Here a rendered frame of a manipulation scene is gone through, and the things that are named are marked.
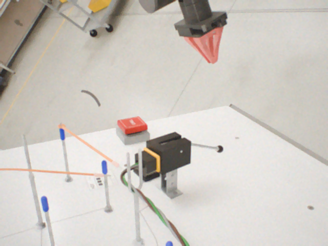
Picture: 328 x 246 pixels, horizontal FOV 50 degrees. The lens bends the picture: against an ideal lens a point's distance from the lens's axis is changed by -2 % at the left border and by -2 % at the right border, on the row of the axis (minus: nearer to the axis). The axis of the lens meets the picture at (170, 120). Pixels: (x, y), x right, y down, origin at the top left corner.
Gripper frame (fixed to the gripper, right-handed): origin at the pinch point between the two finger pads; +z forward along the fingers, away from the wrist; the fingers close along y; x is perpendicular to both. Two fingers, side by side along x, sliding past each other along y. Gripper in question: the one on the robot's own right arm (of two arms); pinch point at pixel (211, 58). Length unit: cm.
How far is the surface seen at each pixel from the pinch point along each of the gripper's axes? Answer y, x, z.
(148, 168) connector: 17.4, -28.4, 1.1
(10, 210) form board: 6.3, -47.6, 0.0
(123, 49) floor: -285, 96, 69
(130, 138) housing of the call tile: -2.2, -23.0, 6.2
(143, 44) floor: -251, 103, 65
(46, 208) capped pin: 19.0, -42.7, -4.1
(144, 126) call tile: -1.9, -19.5, 5.5
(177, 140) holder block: 16.4, -22.1, 0.7
